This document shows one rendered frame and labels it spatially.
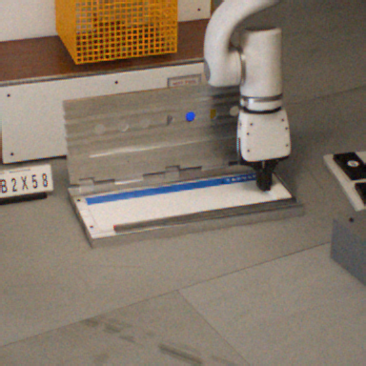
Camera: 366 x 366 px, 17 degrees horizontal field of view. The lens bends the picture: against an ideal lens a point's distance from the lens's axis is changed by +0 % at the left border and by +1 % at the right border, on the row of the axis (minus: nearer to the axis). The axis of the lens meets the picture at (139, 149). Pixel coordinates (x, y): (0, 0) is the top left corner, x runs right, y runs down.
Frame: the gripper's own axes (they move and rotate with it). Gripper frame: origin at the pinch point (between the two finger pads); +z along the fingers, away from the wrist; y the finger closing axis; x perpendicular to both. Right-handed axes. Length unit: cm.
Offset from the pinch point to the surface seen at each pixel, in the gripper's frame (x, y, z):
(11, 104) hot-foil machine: 26, -46, -16
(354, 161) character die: 6.7, 23.2, 1.2
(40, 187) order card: 14.7, -43.7, -0.4
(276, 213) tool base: -7.0, -0.2, 5.0
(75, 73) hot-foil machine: 25.8, -32.1, -20.8
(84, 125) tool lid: 10.4, -34.4, -13.6
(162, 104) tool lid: 11.6, -17.4, -15.5
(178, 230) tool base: -6.9, -20.9, 5.2
